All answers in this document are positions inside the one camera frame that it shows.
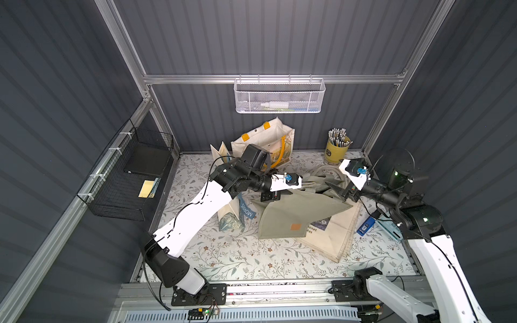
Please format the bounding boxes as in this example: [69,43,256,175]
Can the olive green canvas bag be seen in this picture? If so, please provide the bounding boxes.
[252,175,354,240]

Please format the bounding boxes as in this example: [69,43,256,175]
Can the black notebook in basket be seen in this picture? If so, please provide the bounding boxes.
[123,145,170,176]

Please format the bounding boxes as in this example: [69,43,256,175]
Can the teal calculator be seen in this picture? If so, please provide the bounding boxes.
[376,219,403,242]

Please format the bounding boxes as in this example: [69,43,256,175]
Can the blue black marker device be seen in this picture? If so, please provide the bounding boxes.
[356,217,376,236]

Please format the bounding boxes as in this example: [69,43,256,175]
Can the bundle of pencils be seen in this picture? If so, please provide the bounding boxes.
[328,128,353,148]

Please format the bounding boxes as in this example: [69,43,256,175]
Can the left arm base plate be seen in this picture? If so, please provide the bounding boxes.
[171,283,228,307]

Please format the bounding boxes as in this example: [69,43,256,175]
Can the cream tote bag front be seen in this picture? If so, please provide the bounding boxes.
[296,163,362,263]

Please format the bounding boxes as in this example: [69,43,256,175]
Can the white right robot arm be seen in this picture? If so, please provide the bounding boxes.
[331,157,490,322]

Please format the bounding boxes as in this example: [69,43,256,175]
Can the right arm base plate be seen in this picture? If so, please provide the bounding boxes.
[327,280,360,302]

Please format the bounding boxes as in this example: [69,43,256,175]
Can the white tube in basket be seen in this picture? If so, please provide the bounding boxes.
[261,102,289,111]

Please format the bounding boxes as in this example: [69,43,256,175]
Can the yellow pencil cup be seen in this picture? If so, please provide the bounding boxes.
[324,139,349,164]

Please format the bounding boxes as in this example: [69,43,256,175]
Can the white wire wall basket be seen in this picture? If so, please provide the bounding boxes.
[234,78,327,114]

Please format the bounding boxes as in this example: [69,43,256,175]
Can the yellow sticky notepad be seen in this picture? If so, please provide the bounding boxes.
[138,180,155,199]

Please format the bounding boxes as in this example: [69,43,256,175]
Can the black wire wall basket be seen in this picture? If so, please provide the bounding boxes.
[78,124,174,222]

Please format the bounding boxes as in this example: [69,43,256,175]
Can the cream tote blue print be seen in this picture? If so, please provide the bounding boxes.
[210,142,246,234]

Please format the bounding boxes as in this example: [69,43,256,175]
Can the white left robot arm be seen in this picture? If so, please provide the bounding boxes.
[140,144,302,295]

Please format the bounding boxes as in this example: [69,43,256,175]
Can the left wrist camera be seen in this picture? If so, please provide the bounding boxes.
[270,172,302,192]

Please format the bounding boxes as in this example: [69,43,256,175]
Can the small green circuit board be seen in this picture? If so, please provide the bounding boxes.
[187,308,213,322]

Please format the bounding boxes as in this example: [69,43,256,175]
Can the cream tote yellow handles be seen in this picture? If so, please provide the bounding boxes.
[231,118,295,167]

